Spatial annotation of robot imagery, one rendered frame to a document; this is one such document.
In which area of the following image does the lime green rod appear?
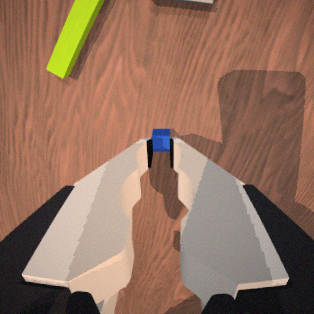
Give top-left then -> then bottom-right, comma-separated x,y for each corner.
47,0 -> 105,78

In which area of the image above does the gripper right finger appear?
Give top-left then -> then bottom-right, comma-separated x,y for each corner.
170,137 -> 314,314

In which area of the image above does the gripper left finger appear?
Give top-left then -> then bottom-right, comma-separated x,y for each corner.
0,137 -> 153,314

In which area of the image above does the small blue block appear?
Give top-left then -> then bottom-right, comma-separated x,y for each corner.
152,129 -> 170,152

